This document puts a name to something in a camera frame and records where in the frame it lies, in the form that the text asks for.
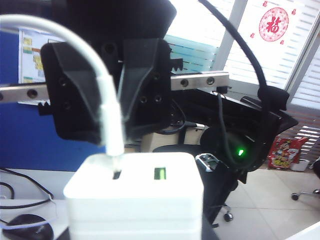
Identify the red paper-cut window decoration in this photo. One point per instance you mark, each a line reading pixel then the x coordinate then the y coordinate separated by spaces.
pixel 273 25

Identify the silver black handheld device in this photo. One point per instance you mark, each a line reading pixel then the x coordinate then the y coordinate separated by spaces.
pixel 208 162

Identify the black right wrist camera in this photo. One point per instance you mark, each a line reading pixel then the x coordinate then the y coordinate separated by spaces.
pixel 112 17

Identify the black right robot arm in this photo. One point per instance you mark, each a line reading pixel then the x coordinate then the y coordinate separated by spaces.
pixel 225 140

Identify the black office chair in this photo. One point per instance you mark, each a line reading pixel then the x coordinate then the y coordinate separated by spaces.
pixel 175 148

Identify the frosted teal glass panel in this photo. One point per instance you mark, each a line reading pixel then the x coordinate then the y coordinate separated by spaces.
pixel 195 52

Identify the red printed snack bag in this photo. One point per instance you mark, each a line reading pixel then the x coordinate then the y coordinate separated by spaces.
pixel 285 155

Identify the white USB charger block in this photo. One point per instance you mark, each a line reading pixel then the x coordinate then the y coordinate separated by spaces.
pixel 135 212

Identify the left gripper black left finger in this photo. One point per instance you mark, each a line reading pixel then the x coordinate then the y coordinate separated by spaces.
pixel 63 233

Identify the black computer mouse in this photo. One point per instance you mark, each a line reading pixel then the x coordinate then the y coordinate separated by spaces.
pixel 27 227

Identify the lit computer screen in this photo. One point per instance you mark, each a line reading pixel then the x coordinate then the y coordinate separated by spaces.
pixel 30 62

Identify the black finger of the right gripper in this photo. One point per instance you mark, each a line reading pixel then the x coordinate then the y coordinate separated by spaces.
pixel 65 100
pixel 150 87

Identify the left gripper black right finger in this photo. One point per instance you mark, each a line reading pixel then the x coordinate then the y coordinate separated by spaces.
pixel 208 230

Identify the chair base with caster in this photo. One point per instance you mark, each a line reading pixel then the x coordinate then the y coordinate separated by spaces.
pixel 296 196

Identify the small white pot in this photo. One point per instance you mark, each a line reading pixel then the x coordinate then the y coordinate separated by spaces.
pixel 300 165

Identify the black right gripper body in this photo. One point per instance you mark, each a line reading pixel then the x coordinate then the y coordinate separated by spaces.
pixel 250 117

